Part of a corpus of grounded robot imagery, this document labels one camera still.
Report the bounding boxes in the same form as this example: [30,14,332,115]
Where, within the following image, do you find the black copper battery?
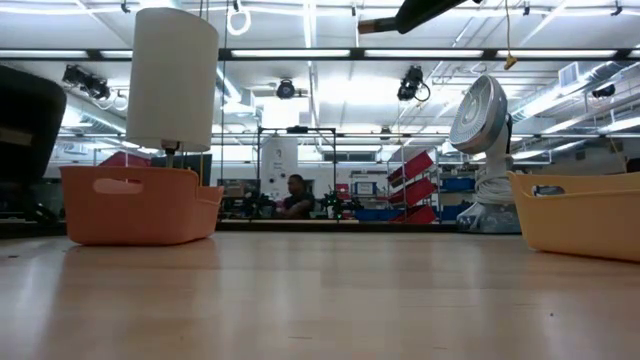
[357,17,401,35]

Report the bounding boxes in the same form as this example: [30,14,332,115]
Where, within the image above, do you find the yellow plastic bin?
[507,170,640,264]

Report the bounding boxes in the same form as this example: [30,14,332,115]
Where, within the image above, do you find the black overhead rig beam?
[0,47,640,62]

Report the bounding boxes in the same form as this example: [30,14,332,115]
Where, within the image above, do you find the white and blue steam iron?
[448,74,522,235]

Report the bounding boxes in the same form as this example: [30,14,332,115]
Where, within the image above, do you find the red tilted shelf bin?
[387,150,435,187]
[392,204,439,225]
[389,177,439,207]

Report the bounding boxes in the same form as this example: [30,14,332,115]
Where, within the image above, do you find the blue shelf bin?
[439,202,471,221]
[439,177,479,194]
[353,208,401,223]

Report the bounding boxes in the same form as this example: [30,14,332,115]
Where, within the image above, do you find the small background monitor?
[353,180,379,198]

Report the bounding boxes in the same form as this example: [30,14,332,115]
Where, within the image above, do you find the white round column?
[259,137,300,199]

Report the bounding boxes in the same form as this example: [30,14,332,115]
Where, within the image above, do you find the person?
[277,173,317,220]

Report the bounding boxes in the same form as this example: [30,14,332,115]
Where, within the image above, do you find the white shade wooden base lamp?
[124,6,220,169]

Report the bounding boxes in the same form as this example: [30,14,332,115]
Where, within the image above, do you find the orange plastic bin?
[59,165,225,246]

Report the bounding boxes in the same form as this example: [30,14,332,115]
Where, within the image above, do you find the black ceiling camera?
[275,78,297,100]
[62,64,112,101]
[397,64,431,103]

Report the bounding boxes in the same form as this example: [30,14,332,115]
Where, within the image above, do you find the yellow hanging cable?
[502,0,519,70]

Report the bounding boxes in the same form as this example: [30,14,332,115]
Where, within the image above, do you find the black background frame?
[256,126,338,220]

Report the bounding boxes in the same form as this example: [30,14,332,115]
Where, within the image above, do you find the white iron cord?
[473,167,515,206]

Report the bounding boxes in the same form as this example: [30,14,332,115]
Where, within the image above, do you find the white hanging cable loop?
[225,0,253,37]

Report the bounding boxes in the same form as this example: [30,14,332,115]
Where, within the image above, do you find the black aluminium table frame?
[0,217,459,237]

